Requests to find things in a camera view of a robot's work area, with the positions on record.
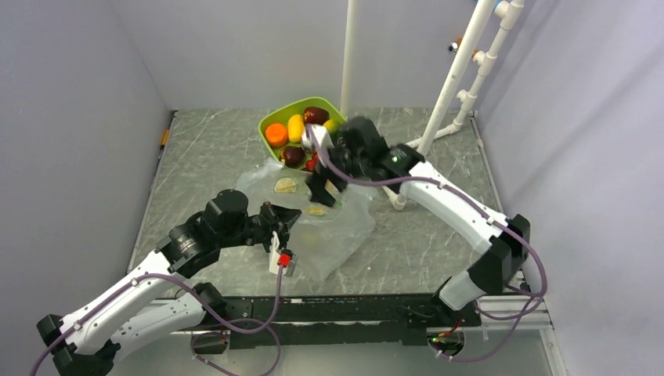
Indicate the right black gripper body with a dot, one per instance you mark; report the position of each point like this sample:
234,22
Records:
353,165

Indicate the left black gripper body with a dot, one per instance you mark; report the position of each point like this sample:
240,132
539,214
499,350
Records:
259,229

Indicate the dark red apple front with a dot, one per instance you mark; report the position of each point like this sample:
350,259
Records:
292,156

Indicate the dark red apple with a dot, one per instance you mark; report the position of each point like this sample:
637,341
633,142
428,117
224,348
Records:
292,156
315,115

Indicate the clear plastic bag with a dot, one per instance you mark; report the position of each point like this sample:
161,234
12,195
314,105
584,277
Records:
322,238

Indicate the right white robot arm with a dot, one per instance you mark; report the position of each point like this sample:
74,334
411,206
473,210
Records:
499,240

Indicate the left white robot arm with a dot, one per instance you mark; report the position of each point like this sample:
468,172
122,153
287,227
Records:
154,299

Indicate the green yellow fake mango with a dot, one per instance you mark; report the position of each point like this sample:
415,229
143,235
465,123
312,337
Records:
332,126

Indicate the orange fake fruit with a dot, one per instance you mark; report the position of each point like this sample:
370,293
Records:
276,135

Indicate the red grape bunch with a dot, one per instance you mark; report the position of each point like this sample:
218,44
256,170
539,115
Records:
310,164

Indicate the dark red apple back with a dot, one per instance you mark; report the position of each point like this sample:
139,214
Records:
315,115

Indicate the green plastic tray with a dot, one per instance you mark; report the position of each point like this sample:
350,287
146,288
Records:
284,113

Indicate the orange hook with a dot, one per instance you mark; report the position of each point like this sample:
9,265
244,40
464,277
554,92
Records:
453,47

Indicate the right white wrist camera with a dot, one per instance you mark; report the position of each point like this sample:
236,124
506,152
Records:
317,138

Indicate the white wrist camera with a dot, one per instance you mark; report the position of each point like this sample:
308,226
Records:
317,138
282,261

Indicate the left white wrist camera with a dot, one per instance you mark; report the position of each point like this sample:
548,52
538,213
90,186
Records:
282,261

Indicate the orange handled tool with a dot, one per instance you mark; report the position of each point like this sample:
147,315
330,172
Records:
164,139

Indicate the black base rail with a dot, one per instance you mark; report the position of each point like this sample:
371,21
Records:
408,319

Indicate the white pvc pipe frame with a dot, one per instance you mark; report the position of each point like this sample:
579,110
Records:
508,12

